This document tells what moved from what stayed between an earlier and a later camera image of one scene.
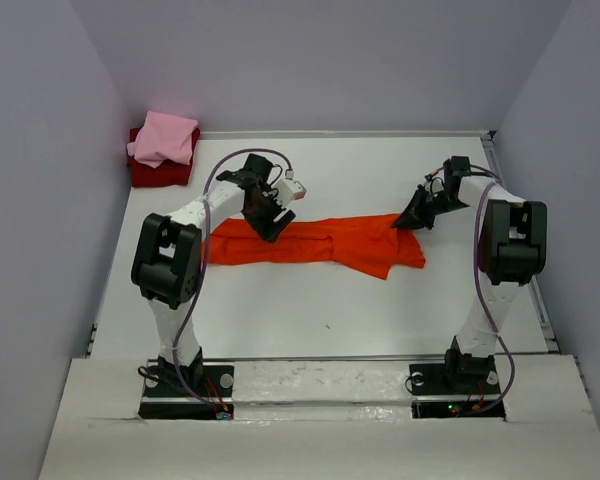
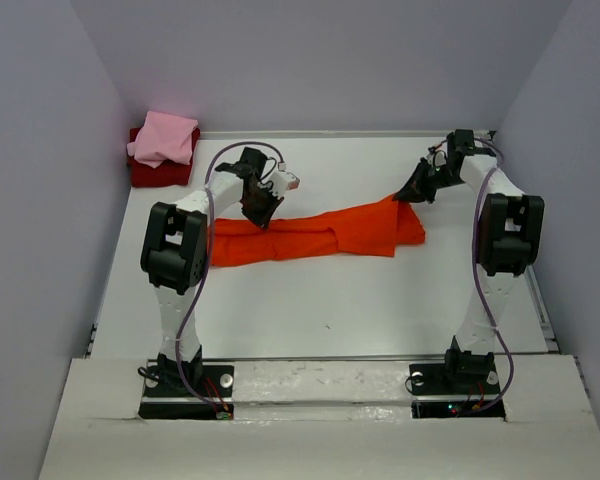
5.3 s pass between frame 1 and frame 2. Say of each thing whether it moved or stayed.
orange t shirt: moved
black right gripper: moved
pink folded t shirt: stayed
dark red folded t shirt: stayed
